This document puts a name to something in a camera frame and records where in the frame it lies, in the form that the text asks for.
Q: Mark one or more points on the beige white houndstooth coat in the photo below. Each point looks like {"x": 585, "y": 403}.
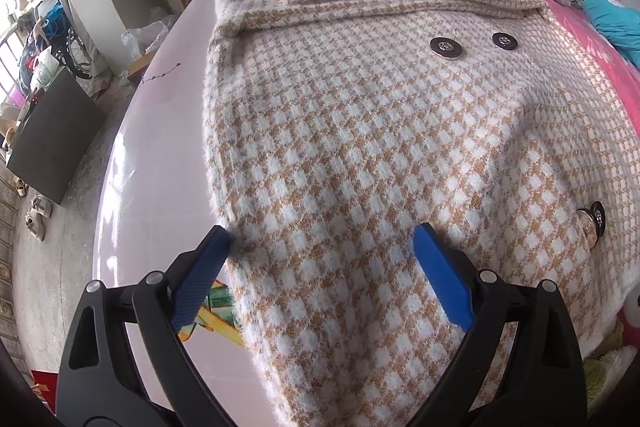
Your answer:
{"x": 375, "y": 147}

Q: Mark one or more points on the beige shoe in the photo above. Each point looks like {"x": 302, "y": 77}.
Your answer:
{"x": 42, "y": 206}
{"x": 35, "y": 228}

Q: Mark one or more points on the dark cabinet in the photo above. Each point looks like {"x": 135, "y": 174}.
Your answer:
{"x": 55, "y": 142}

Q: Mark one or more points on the white plastic bag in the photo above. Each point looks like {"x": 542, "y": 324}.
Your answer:
{"x": 145, "y": 37}

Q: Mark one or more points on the teal cloth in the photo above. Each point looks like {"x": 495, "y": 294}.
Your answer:
{"x": 615, "y": 27}

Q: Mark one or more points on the wheelchair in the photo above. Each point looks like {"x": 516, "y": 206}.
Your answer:
{"x": 80, "y": 57}

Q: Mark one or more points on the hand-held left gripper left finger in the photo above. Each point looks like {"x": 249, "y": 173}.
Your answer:
{"x": 200, "y": 282}

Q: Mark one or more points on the pink floral blanket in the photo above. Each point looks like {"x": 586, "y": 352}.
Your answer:
{"x": 600, "y": 52}

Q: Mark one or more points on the small wooden stool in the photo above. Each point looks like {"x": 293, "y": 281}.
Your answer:
{"x": 140, "y": 67}

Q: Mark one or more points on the pair of slippers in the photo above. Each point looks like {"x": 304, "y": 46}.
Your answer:
{"x": 19, "y": 187}

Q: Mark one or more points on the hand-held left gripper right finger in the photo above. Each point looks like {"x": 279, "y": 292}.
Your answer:
{"x": 445, "y": 279}

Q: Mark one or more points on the red paper bag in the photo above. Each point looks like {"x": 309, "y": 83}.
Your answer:
{"x": 42, "y": 387}

